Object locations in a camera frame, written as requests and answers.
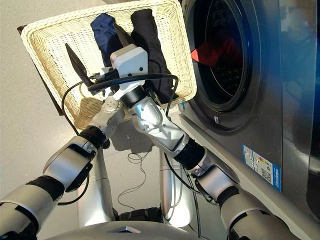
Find blue cloth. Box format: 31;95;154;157
90;13;126;68

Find black cloth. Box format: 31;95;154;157
130;8;176;105

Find red cloth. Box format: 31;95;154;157
190;36;243;68

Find pale woven basket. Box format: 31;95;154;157
20;0;198;131

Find grey washing machine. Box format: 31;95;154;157
172;0;320;240

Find silver robot leg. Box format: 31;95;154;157
76;147;115;227
158;144;193;228

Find silver robot torso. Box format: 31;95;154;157
44;207;201;240

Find blue energy label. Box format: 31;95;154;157
241;144;283;193

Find thin floor cable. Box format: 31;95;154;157
117;152;147;208

